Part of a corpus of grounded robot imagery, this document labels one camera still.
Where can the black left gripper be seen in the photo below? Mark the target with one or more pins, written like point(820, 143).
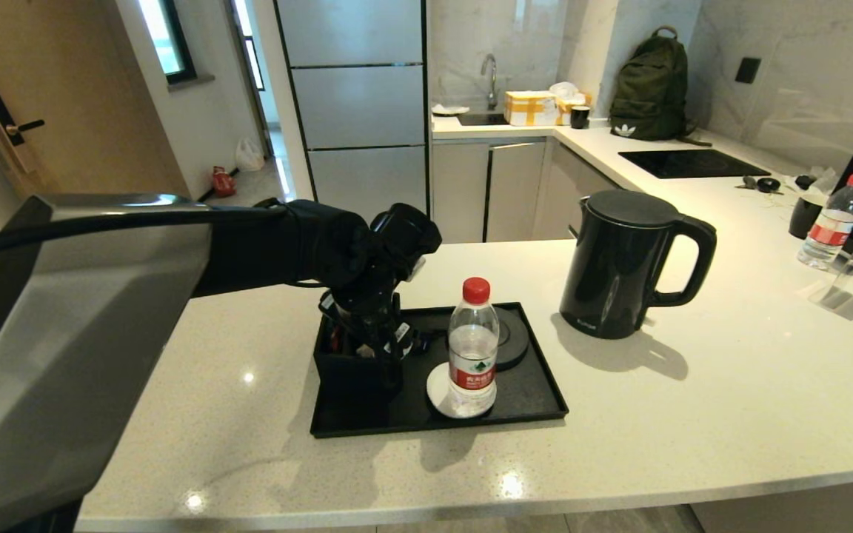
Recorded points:
point(371, 307)

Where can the black electric kettle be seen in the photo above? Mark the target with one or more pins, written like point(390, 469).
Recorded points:
point(619, 259)

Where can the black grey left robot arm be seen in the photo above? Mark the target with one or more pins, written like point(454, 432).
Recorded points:
point(64, 355)

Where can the red-label water bottle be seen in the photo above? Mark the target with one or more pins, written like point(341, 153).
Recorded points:
point(834, 218)
point(473, 348)

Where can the black round kettle base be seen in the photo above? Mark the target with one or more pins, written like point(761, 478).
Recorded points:
point(514, 337)

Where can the black organizer box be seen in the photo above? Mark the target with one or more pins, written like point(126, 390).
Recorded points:
point(356, 381)

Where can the red sachet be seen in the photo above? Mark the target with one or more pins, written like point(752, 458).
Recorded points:
point(335, 339)

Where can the white round coaster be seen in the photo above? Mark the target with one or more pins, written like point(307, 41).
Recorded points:
point(437, 392)

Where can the black serving tray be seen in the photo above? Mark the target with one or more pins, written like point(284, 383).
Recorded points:
point(523, 396)

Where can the white kitchen base cabinets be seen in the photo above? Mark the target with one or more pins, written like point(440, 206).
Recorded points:
point(515, 185)

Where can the red bag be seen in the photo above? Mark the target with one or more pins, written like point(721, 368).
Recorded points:
point(223, 183)

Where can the white cloth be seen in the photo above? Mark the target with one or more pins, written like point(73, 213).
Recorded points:
point(450, 110)

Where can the kitchen sink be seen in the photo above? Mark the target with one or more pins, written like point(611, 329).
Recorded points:
point(482, 120)

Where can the silver tall refrigerator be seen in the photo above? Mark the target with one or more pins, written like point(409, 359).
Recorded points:
point(356, 96)

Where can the yellow-taped cardboard box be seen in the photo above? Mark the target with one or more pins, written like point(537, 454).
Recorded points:
point(530, 109)

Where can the chrome kitchen faucet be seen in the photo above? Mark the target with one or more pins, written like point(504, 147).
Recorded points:
point(491, 78)

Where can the black mug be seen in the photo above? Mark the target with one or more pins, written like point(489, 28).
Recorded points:
point(580, 118)

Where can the crumpled white plastic bag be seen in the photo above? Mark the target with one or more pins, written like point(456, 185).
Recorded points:
point(566, 90)

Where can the black induction cooktop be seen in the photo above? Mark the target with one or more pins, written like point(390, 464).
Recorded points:
point(693, 164)

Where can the dark-framed window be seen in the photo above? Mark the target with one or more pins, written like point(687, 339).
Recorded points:
point(167, 37)

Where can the dark green backpack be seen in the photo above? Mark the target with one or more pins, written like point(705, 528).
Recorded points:
point(652, 89)

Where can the brown wooden door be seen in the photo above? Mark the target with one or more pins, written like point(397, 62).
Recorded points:
point(86, 89)

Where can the black keys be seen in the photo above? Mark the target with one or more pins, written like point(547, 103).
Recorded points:
point(765, 185)

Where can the clear acrylic sign holder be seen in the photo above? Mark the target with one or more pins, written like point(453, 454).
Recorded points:
point(845, 285)

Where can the crumpled white tissue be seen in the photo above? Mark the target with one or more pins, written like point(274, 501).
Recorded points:
point(823, 181)

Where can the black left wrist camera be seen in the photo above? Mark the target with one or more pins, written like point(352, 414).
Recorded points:
point(408, 237)

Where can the black wall socket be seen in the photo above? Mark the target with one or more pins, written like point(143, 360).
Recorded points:
point(748, 71)

